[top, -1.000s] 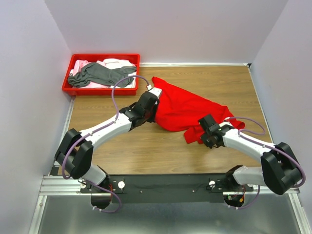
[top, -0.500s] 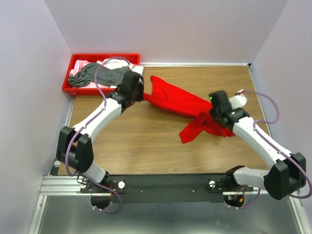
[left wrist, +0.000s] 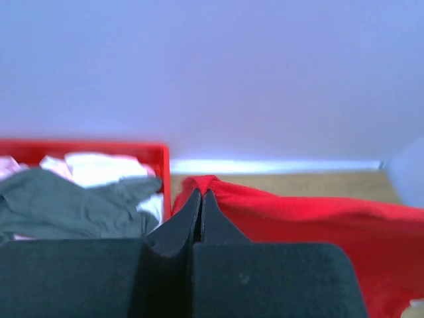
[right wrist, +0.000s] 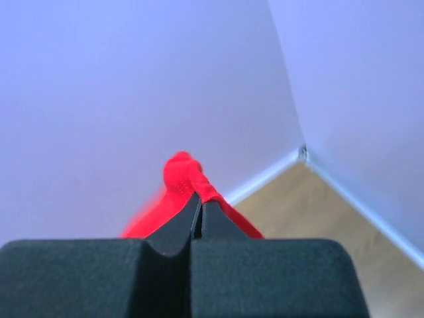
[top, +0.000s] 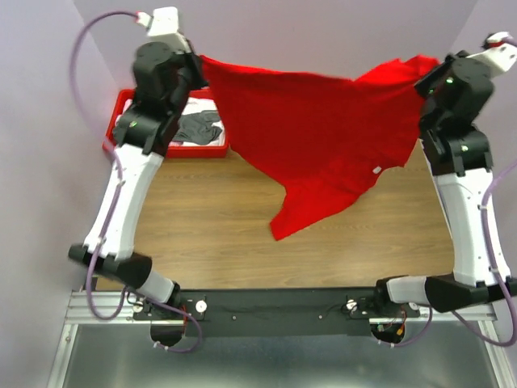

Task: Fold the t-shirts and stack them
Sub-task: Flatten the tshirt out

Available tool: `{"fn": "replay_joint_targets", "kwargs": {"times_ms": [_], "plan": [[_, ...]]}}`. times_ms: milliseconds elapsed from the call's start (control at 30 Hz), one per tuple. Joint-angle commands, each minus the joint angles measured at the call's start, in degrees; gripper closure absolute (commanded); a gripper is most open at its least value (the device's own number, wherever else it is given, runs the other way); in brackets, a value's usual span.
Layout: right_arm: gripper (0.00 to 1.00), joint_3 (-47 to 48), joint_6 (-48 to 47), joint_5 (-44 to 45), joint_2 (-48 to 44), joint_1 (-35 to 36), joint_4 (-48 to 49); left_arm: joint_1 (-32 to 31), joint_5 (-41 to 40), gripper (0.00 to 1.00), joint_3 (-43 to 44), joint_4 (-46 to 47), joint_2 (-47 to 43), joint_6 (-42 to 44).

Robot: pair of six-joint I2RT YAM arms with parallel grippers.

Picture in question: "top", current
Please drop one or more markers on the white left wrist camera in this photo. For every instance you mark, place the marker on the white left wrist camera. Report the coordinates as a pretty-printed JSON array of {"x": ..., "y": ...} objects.
[{"x": 163, "y": 25}]

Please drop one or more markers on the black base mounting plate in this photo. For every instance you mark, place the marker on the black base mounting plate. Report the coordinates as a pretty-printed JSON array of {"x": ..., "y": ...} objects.
[{"x": 286, "y": 312}]

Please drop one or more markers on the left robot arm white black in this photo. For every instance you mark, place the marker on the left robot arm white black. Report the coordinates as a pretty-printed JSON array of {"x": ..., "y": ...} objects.
[{"x": 164, "y": 77}]

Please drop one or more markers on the white t shirt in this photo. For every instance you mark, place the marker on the white t shirt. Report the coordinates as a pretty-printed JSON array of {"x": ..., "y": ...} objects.
[{"x": 193, "y": 107}]

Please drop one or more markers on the red plastic bin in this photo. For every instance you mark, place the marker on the red plastic bin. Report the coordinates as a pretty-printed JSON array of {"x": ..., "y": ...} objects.
[{"x": 216, "y": 149}]

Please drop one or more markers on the red t shirt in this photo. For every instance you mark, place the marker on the red t shirt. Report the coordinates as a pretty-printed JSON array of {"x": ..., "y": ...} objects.
[{"x": 326, "y": 140}]

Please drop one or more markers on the aluminium frame rail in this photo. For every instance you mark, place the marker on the aluminium frame rail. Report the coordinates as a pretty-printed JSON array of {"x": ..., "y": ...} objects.
[{"x": 78, "y": 311}]

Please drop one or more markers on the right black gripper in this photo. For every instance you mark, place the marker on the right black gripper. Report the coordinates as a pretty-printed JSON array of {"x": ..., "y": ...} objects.
[{"x": 422, "y": 85}]

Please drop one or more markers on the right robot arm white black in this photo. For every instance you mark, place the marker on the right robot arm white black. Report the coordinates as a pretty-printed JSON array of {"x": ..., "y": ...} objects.
[{"x": 461, "y": 164}]

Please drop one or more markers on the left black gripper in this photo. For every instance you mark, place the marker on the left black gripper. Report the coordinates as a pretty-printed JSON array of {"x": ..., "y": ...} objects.
[{"x": 194, "y": 62}]

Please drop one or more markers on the grey t shirt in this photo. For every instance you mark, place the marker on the grey t shirt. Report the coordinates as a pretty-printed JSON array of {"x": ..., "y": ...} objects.
[{"x": 199, "y": 128}]

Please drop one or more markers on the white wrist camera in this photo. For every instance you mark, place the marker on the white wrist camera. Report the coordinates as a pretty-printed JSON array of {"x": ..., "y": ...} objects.
[
  {"x": 163, "y": 25},
  {"x": 499, "y": 53}
]

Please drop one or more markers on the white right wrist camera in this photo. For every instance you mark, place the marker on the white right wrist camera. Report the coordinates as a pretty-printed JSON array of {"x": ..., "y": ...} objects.
[{"x": 499, "y": 53}]

